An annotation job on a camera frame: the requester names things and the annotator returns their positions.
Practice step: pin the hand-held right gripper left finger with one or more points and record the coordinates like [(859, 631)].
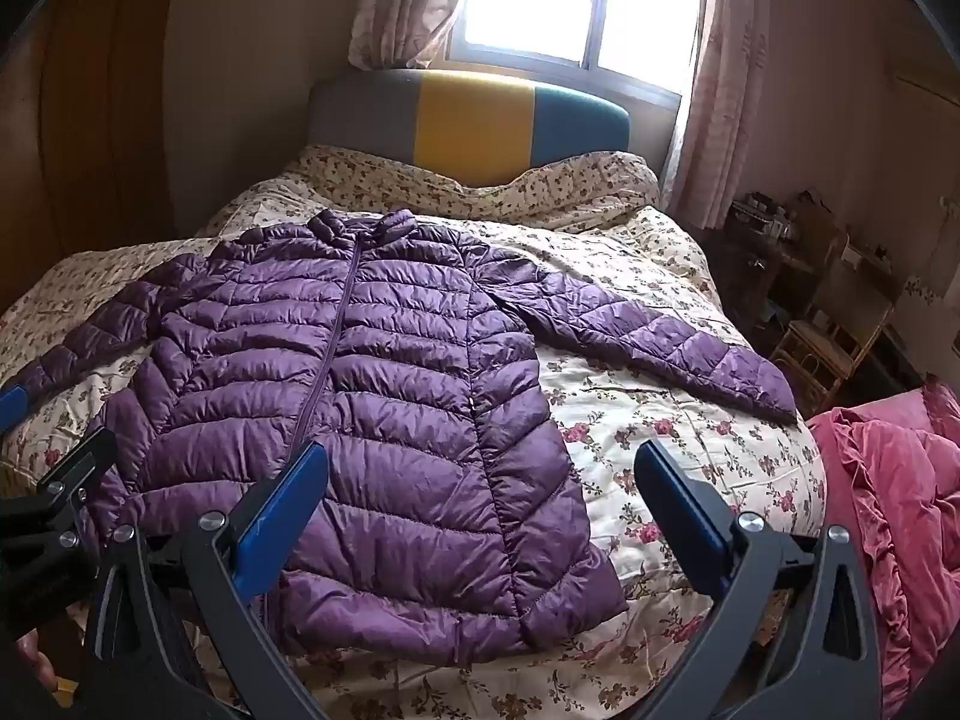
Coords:
[(279, 510)]

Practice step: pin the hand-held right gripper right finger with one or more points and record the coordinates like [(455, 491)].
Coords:
[(686, 514)]

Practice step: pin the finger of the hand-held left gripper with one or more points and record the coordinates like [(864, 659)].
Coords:
[(82, 465), (13, 406)]

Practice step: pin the purple quilted down jacket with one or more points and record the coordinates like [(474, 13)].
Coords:
[(360, 390)]

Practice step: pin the person's left hand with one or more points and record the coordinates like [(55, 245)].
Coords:
[(36, 656)]

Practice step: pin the cream floral quilt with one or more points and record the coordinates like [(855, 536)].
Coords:
[(660, 420)]

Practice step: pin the pink ruffled blanket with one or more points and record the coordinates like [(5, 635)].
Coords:
[(892, 510)]

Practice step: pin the rattan chair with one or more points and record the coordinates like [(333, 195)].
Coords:
[(821, 352)]

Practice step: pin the cluttered wooden desk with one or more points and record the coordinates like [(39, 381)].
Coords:
[(757, 255)]

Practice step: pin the wooden wardrobe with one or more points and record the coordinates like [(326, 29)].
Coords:
[(82, 112)]

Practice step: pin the pink floral curtain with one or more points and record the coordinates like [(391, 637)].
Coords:
[(409, 0), (724, 82)]

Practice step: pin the grey yellow teal headboard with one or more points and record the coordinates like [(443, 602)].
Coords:
[(472, 116)]

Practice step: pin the window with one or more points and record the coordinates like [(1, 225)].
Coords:
[(577, 0)]

